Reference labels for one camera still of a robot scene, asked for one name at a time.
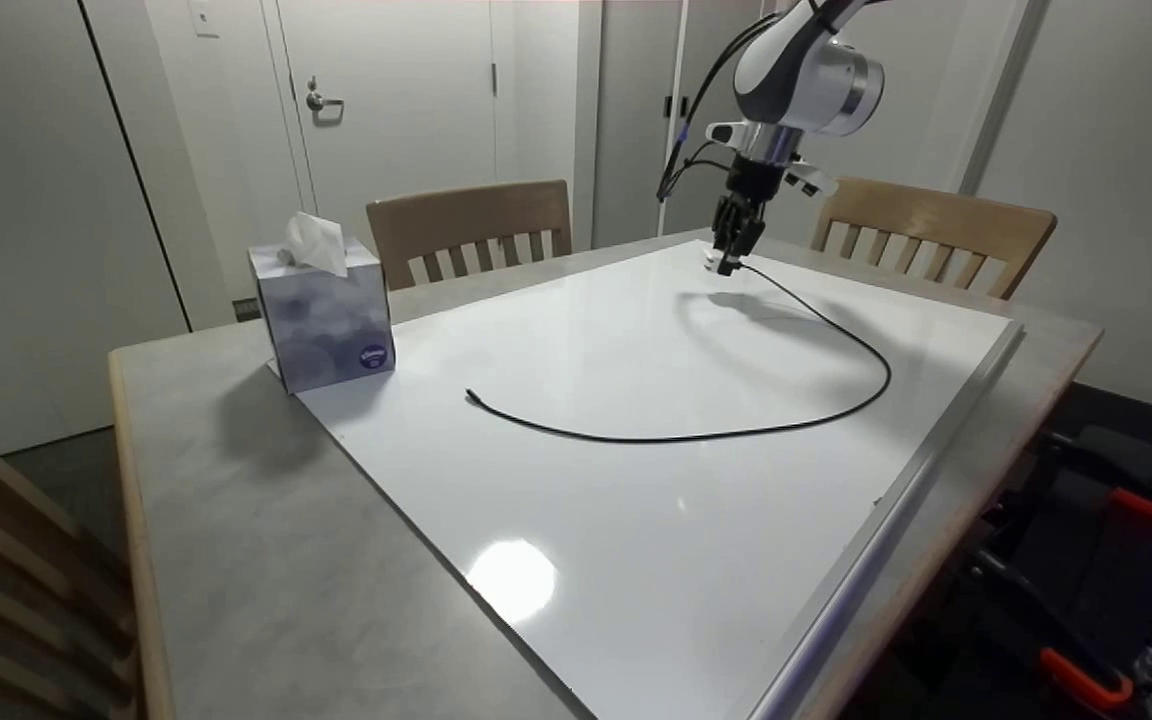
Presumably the silver door lever handle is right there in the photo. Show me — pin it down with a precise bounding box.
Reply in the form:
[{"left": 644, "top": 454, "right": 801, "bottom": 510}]
[{"left": 300, "top": 76, "right": 348, "bottom": 133}]

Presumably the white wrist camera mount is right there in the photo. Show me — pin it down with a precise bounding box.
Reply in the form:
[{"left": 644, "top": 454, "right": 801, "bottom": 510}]
[{"left": 703, "top": 116, "right": 832, "bottom": 200}]

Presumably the white whiteboard sheet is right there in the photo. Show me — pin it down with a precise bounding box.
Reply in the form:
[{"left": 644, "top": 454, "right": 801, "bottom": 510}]
[{"left": 291, "top": 237, "right": 1027, "bottom": 720}]

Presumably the orange black bar clamp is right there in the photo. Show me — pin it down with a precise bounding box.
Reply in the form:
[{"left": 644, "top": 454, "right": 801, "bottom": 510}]
[
  {"left": 1106, "top": 485, "right": 1152, "bottom": 527},
  {"left": 1035, "top": 643, "right": 1140, "bottom": 718}
]

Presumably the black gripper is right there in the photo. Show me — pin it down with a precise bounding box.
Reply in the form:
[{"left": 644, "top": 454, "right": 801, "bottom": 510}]
[{"left": 703, "top": 157, "right": 779, "bottom": 281}]

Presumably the white room door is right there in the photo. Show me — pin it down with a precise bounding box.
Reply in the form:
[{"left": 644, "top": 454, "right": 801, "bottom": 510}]
[
  {"left": 261, "top": 0, "right": 518, "bottom": 256},
  {"left": 752, "top": 0, "right": 1031, "bottom": 253}
]

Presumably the black cable white plug charger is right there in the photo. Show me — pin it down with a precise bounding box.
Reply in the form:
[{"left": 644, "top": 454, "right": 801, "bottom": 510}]
[{"left": 458, "top": 253, "right": 901, "bottom": 449}]

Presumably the purple tissue box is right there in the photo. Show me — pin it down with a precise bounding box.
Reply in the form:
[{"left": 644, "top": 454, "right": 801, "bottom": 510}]
[{"left": 246, "top": 237, "right": 398, "bottom": 396}]

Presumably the white tissue paper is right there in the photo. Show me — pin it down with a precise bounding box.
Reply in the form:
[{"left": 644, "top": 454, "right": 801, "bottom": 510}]
[{"left": 281, "top": 207, "right": 354, "bottom": 281}]

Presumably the slatted wooden chair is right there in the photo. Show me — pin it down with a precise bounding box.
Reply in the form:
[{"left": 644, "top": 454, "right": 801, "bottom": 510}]
[
  {"left": 0, "top": 405, "right": 149, "bottom": 720},
  {"left": 362, "top": 177, "right": 577, "bottom": 293},
  {"left": 808, "top": 177, "right": 1061, "bottom": 304}
]

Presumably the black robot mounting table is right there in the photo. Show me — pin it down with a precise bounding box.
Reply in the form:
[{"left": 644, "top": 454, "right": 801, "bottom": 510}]
[{"left": 852, "top": 378, "right": 1152, "bottom": 720}]

